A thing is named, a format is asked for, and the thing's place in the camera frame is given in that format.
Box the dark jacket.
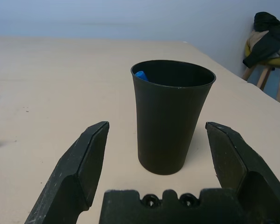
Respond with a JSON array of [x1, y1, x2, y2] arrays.
[[242, 11, 280, 68]]

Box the yellow chair wooden legs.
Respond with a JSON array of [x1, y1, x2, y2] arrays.
[[242, 38, 280, 103]]

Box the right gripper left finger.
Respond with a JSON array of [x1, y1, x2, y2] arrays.
[[24, 120, 110, 224]]

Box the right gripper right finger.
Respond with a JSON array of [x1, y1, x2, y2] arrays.
[[205, 121, 280, 224]]

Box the blue cap whiteboard marker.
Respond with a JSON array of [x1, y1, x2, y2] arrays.
[[134, 70, 150, 83]]

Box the beige padded coat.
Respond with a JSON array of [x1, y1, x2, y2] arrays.
[[248, 29, 280, 59]]

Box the black plastic cup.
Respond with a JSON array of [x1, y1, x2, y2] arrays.
[[130, 60, 217, 176]]

